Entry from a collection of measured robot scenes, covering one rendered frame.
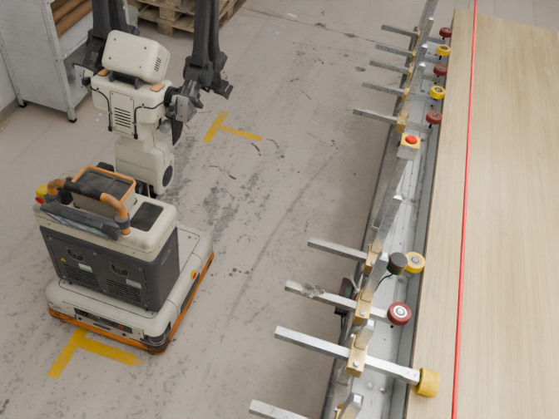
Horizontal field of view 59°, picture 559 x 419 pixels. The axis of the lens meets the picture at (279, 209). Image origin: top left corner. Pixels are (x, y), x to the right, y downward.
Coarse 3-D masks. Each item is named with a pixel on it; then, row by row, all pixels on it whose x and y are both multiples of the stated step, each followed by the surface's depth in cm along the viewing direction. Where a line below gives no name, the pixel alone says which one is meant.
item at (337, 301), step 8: (288, 280) 182; (288, 288) 181; (296, 288) 180; (304, 296) 182; (320, 296) 179; (328, 296) 180; (336, 296) 180; (336, 304) 179; (344, 304) 178; (352, 304) 179; (376, 312) 178; (384, 312) 178; (384, 320) 178
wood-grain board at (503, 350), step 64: (448, 64) 295; (512, 64) 304; (448, 128) 251; (512, 128) 258; (448, 192) 219; (512, 192) 224; (448, 256) 194; (512, 256) 198; (448, 320) 174; (512, 320) 177; (448, 384) 158; (512, 384) 160
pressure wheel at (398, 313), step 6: (390, 306) 174; (396, 306) 175; (402, 306) 175; (390, 312) 173; (396, 312) 173; (402, 312) 173; (408, 312) 174; (390, 318) 173; (396, 318) 171; (402, 318) 171; (408, 318) 172; (396, 324) 173; (402, 324) 173
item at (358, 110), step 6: (354, 108) 267; (360, 108) 268; (360, 114) 268; (366, 114) 267; (372, 114) 266; (378, 114) 266; (384, 114) 267; (378, 120) 267; (384, 120) 266; (390, 120) 265; (396, 120) 264; (408, 126) 265; (414, 126) 264; (420, 126) 263; (426, 126) 263; (426, 132) 264; (432, 132) 263
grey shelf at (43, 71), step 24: (0, 0) 300; (24, 0) 295; (48, 0) 294; (0, 24) 313; (24, 24) 308; (48, 24) 302; (24, 48) 321; (48, 48) 316; (72, 48) 330; (24, 72) 337; (48, 72) 330; (72, 72) 375; (24, 96) 353; (48, 96) 346; (72, 96) 355; (72, 120) 355
